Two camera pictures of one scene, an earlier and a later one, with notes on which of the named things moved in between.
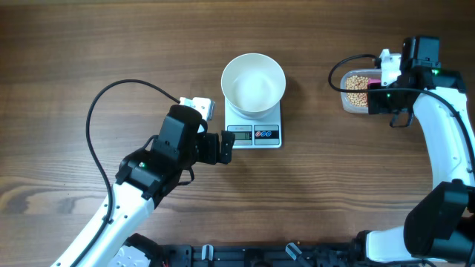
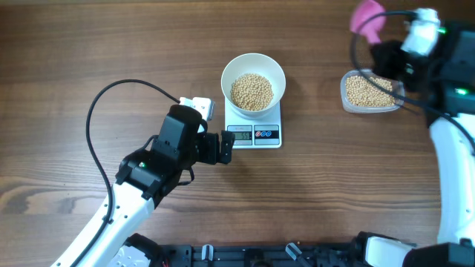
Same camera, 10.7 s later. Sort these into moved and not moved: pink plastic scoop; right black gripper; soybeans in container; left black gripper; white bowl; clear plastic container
Moved: right black gripper; pink plastic scoop
Not moved: white bowl; soybeans in container; left black gripper; clear plastic container
